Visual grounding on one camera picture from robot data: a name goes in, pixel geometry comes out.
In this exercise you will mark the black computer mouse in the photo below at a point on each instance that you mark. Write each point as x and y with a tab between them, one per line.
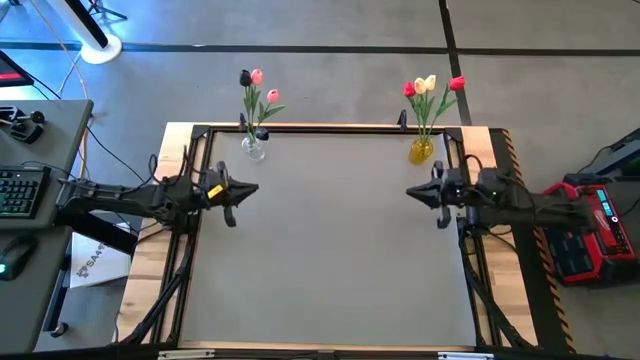
15	255

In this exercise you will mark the yellow label tag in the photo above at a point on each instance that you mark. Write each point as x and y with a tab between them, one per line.
216	191

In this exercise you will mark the black frame clamp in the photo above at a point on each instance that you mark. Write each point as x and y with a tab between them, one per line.
402	120
242	121

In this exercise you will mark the black aluminium frame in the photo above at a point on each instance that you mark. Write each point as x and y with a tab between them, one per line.
325	128

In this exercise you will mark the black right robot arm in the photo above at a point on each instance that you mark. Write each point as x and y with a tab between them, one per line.
540	212

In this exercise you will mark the pink tulips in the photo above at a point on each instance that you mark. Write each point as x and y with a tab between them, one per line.
272	95

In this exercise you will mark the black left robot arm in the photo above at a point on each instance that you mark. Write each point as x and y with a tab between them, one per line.
115	197

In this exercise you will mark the black artificial tulip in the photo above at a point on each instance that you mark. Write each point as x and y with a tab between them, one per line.
245	78
261	134

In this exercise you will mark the grey desk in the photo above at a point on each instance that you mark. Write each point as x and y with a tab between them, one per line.
50	150

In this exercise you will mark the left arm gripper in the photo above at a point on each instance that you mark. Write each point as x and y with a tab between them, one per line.
225	185

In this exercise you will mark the black monitor with red line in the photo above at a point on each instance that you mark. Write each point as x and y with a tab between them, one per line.
10	70

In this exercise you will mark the yellow glass vase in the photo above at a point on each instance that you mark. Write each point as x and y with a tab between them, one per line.
421	151

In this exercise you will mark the grey table mat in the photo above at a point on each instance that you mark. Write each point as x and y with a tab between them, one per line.
325	250

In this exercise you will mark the white floor stand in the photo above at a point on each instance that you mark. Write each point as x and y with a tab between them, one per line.
102	50

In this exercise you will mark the cream artificial tulip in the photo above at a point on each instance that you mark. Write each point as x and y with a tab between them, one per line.
420	85

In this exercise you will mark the black desk clamp device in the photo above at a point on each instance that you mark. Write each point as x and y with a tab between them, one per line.
22	127

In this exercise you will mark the short green flower stem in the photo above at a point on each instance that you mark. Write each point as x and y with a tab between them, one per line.
430	82

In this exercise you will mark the pink artificial tulip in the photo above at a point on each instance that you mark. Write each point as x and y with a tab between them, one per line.
256	76

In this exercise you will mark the black keyboard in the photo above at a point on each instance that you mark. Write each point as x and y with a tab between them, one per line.
22	192

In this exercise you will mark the clear glass vase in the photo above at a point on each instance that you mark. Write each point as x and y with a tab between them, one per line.
253	149

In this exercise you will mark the silver metal bracket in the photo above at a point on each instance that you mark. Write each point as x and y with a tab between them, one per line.
185	354
465	356

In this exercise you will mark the black beam with hazard stripes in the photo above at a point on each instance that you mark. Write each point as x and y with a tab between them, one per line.
525	250

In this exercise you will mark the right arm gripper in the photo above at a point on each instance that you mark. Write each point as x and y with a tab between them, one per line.
447	190

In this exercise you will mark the red black tool case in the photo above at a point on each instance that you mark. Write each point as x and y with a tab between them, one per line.
600	250

